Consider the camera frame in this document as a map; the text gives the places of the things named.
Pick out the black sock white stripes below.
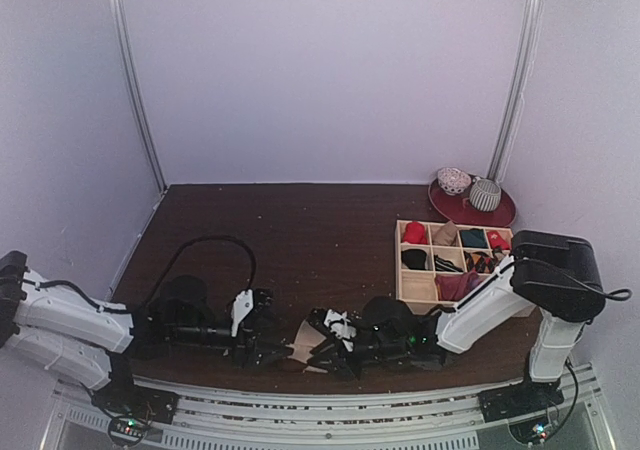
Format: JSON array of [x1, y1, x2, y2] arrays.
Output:
[[401, 248, 429, 271]]

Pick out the beige striped long sock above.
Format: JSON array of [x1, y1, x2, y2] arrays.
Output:
[[287, 320, 327, 374]]

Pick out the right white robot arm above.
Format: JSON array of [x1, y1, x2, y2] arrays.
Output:
[[307, 230, 606, 412]]

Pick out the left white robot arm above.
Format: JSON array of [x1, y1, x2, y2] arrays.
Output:
[[1, 251, 293, 414]]

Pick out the maroon rolled sock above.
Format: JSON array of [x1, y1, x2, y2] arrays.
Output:
[[435, 272, 483, 302]]

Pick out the wooden compartment box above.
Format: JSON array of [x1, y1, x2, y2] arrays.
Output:
[[394, 220, 513, 314]]

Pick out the black striped sock in box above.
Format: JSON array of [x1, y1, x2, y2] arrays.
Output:
[[434, 254, 465, 273]]

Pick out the tan rolled sock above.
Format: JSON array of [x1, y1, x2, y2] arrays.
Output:
[[432, 221, 459, 247]]

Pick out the argyle patterned rolled sock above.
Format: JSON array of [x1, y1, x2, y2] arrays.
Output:
[[463, 248, 510, 274]]

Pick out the dark teal rolled sock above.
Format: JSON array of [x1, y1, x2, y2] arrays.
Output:
[[459, 228, 488, 249]]

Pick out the red round plate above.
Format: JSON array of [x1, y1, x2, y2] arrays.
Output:
[[428, 179, 517, 228]]

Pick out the red patterned rolled sock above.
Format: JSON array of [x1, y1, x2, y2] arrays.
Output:
[[486, 230, 511, 251]]

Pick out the white dotted bowl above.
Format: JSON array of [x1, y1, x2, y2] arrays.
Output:
[[437, 167, 472, 196]]

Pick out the grey striped cup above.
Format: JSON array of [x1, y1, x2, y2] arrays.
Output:
[[469, 178, 502, 212]]

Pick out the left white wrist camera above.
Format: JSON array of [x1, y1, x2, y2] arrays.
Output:
[[230, 289, 254, 338]]

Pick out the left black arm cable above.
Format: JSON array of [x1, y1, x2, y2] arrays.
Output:
[[149, 234, 257, 311]]

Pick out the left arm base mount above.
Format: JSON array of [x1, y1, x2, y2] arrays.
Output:
[[87, 386, 180, 449]]

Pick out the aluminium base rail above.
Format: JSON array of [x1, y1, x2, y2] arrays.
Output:
[[39, 362, 616, 450]]

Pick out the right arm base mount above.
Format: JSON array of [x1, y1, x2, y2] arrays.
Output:
[[478, 382, 564, 446]]

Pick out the left aluminium frame post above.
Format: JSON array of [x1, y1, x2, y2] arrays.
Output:
[[109, 0, 168, 194]]

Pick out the aluminium frame post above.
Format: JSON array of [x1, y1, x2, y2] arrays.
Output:
[[487, 0, 544, 186], [109, 0, 168, 194]]

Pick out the right aluminium frame post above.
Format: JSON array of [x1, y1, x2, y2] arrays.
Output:
[[487, 0, 544, 186]]

